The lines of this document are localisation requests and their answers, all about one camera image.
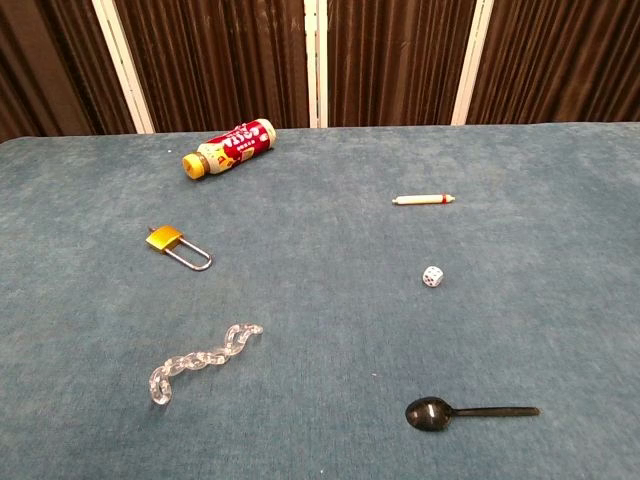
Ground white screen frame post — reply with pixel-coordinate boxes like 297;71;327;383
303;0;330;129
450;0;495;127
91;0;156;135

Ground brown pleated curtain panel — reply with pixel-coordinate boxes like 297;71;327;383
113;0;311;134
0;0;137;144
466;0;640;126
326;0;478;128

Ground clear plastic chain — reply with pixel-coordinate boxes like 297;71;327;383
147;323;265;407

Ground black plastic spoon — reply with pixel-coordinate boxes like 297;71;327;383
404;396;542;432

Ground red label drink bottle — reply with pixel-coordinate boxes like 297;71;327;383
181;118;277;181

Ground brass padlock long shackle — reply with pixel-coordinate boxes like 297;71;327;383
145;224;213;273

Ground white sausage stick red ends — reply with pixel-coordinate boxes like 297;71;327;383
392;193;457;207

